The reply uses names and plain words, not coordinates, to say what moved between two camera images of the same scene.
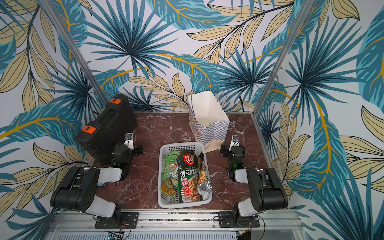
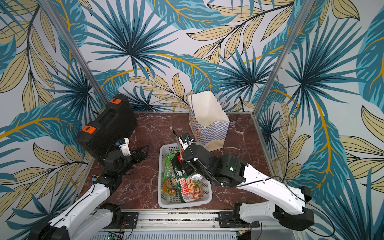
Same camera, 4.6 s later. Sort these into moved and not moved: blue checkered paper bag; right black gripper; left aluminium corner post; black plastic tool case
Moved: right black gripper
Not moved: blue checkered paper bag; left aluminium corner post; black plastic tool case
